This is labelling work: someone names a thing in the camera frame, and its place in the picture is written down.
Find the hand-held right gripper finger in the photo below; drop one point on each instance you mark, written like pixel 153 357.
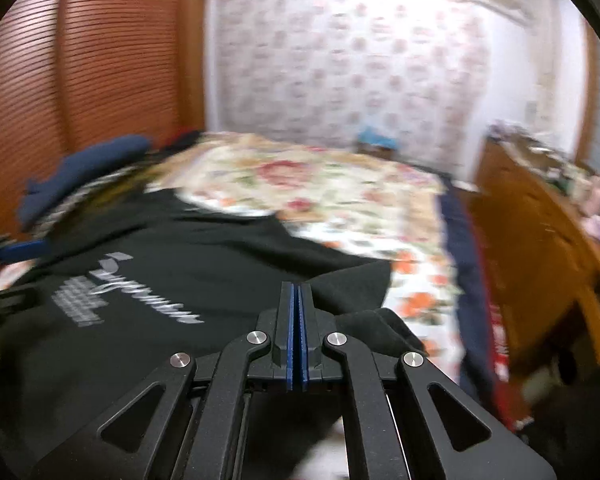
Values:
pixel 303 340
pixel 290 340

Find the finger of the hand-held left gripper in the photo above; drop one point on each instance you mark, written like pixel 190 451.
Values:
pixel 22 251
pixel 5 305

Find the black printed t-shirt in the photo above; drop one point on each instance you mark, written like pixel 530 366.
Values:
pixel 180 260

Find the grey striped cloth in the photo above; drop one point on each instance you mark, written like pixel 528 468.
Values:
pixel 75 205

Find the navy folded cloth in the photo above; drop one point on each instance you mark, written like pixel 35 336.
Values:
pixel 90 165

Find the beige rose-print quilt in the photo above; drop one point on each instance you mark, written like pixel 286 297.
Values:
pixel 300 175

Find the navy blanket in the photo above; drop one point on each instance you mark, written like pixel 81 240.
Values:
pixel 467 270

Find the red printed cloth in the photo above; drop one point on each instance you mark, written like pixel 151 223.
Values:
pixel 500 360

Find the wooden louvered wardrobe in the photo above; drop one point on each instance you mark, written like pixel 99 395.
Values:
pixel 80 60

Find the brown box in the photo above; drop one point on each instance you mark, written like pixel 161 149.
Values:
pixel 372 151

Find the blue cloth item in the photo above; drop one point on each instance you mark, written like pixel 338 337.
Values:
pixel 376 136

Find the wooden dresser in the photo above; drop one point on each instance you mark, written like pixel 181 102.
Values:
pixel 535 240

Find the clutter of small dresser items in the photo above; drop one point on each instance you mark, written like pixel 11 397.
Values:
pixel 570 170

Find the floral wall cloth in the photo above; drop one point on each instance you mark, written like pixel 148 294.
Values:
pixel 350 60

